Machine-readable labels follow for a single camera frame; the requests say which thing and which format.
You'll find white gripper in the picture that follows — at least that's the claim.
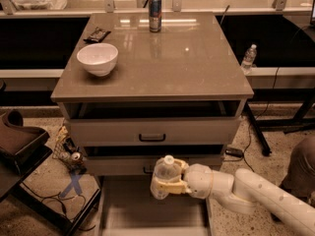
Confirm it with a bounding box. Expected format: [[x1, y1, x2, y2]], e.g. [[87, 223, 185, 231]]
[[152, 158, 213, 199]]

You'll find clear plastic bottle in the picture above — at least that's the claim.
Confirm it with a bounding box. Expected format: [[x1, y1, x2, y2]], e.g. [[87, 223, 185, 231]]
[[151, 155, 181, 200]]

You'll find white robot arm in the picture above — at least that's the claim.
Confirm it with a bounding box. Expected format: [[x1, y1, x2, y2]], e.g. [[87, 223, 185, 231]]
[[151, 155, 315, 236]]

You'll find open bottom drawer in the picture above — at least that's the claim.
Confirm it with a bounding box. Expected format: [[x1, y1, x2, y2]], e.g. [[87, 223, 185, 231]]
[[94, 175, 214, 236]]

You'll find grey drawer cabinet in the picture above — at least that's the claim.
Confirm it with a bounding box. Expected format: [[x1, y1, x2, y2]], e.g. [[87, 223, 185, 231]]
[[50, 11, 255, 236]]

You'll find clear water bottle on ledge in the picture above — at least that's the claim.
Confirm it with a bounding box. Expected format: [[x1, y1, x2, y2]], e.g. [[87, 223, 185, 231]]
[[241, 44, 257, 74]]

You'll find person's brown trouser leg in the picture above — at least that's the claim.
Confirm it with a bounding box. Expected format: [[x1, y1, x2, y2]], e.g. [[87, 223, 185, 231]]
[[282, 136, 315, 199]]

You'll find white ceramic bowl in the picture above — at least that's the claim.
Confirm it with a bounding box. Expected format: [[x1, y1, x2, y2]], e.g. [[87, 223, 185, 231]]
[[77, 43, 118, 77]]

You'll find dark chair on left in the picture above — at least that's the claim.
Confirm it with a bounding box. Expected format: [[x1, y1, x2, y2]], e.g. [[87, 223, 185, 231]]
[[0, 110, 100, 236]]

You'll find dark snack bar wrapper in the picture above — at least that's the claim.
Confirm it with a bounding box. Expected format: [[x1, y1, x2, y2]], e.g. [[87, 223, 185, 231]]
[[84, 27, 110, 43]]

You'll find blue energy drink can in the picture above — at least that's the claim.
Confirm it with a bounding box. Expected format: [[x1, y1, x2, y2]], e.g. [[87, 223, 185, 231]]
[[149, 0, 161, 32]]

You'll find black power adapter with cable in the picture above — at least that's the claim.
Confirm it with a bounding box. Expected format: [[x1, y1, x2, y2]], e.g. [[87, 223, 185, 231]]
[[223, 115, 274, 169]]

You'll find middle drawer with black handle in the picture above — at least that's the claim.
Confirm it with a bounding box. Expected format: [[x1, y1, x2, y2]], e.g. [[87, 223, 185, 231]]
[[84, 145, 224, 176]]

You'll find drawer with black handle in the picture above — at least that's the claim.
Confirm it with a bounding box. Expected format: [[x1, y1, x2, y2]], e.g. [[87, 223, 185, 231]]
[[84, 145, 224, 176], [65, 117, 240, 147]]

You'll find top drawer with black handle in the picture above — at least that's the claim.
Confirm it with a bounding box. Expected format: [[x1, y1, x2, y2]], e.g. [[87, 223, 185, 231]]
[[65, 117, 240, 147]]

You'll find wire basket with cans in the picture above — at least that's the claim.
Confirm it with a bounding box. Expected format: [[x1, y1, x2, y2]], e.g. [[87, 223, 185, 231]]
[[53, 126, 85, 170]]

